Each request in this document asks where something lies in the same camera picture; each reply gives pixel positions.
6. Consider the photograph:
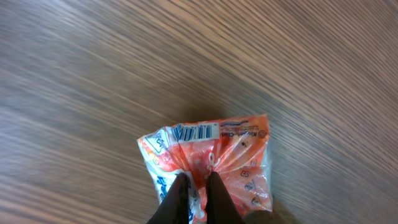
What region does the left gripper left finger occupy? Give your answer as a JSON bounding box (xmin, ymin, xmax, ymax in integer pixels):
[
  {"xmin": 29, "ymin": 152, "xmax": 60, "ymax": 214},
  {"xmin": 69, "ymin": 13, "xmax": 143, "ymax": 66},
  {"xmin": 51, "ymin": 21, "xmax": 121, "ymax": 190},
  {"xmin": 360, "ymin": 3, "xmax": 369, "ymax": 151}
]
[{"xmin": 147, "ymin": 173, "xmax": 189, "ymax": 224}]

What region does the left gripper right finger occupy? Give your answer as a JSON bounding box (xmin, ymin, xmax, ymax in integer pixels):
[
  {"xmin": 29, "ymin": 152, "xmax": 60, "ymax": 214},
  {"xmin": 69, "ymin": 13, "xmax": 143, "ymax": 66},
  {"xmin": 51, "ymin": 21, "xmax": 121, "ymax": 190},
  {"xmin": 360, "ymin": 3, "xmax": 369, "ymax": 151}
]
[{"xmin": 205, "ymin": 172, "xmax": 245, "ymax": 224}]

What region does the orange white snack packet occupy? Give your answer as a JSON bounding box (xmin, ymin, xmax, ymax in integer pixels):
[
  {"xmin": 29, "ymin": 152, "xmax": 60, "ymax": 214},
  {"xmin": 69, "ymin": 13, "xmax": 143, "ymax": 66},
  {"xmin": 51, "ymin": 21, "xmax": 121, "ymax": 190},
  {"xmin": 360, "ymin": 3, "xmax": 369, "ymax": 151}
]
[{"xmin": 137, "ymin": 114, "xmax": 272, "ymax": 223}]

